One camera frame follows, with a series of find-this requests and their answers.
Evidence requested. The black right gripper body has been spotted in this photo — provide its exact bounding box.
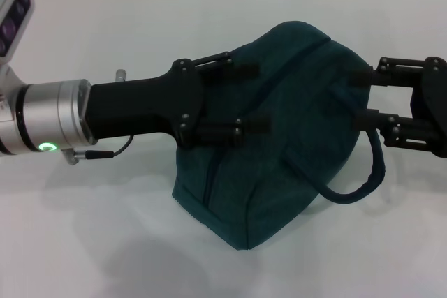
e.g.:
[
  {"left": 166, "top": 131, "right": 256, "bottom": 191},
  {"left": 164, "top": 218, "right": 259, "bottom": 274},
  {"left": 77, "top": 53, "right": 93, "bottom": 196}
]
[{"left": 408, "top": 56, "right": 447, "bottom": 159}]

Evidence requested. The teal fabric lunch bag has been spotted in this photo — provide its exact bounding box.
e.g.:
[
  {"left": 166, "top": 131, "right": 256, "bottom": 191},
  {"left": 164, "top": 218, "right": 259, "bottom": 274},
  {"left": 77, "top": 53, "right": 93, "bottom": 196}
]
[{"left": 170, "top": 20, "right": 388, "bottom": 251}]

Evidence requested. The left wrist cable with connector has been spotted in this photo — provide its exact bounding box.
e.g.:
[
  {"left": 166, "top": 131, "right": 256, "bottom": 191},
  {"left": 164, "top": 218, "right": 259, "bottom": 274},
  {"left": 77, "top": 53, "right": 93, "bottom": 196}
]
[{"left": 62, "top": 133, "right": 135, "bottom": 166}]

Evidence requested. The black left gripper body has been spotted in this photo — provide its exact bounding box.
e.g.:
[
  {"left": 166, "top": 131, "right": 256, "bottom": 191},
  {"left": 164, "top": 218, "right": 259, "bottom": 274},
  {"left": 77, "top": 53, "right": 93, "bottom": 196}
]
[{"left": 85, "top": 57, "right": 207, "bottom": 149}]

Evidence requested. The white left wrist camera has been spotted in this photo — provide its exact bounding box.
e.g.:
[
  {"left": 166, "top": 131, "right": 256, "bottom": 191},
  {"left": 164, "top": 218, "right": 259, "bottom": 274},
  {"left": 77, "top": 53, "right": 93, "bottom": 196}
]
[{"left": 0, "top": 0, "right": 36, "bottom": 84}]

